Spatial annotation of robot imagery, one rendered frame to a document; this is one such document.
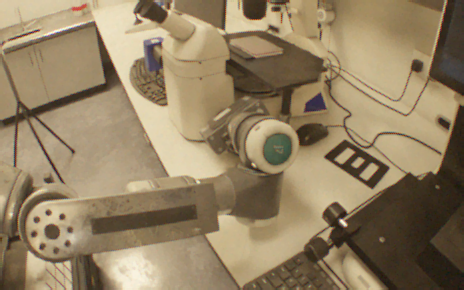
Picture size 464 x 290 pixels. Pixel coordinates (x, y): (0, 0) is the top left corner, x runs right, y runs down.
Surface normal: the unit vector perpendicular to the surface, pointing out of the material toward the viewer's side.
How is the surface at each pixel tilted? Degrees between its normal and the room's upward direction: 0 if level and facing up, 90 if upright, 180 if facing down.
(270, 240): 0
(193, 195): 55
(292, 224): 0
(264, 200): 69
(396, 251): 0
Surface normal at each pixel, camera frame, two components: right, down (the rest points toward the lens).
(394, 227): 0.00, -0.79
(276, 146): 0.27, 0.22
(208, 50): 0.48, 0.48
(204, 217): 0.52, -0.07
